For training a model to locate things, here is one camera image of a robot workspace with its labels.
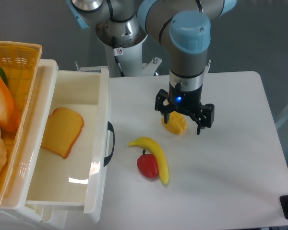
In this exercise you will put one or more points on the white drawer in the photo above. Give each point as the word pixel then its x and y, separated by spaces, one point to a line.
pixel 77 145

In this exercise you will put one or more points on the yellow wicker basket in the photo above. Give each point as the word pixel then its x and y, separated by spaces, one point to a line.
pixel 20 63

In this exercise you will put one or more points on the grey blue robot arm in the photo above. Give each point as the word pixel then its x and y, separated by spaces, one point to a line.
pixel 181 27

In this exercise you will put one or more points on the toy yellow bell pepper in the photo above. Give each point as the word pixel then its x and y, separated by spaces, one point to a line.
pixel 176 123

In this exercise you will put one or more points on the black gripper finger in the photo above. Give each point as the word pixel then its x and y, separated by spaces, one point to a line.
pixel 203 116
pixel 163 105

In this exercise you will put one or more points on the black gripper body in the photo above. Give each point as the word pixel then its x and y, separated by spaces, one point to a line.
pixel 190 101

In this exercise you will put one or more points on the toy orange baguette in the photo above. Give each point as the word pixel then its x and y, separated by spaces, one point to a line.
pixel 9 113

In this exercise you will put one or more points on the toy red bell pepper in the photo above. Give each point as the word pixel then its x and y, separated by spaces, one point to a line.
pixel 147 165

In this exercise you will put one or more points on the toy yellow banana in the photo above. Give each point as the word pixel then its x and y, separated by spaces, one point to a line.
pixel 154 148

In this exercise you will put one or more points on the white drawer cabinet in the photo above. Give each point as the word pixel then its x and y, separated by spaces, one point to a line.
pixel 14 214

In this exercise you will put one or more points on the toy green vegetable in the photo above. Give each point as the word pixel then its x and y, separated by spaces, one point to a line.
pixel 3 76

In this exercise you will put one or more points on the toy bread slice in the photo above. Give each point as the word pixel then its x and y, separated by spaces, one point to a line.
pixel 62 129

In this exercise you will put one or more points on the black top drawer handle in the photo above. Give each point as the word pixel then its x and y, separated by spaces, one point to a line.
pixel 110 144

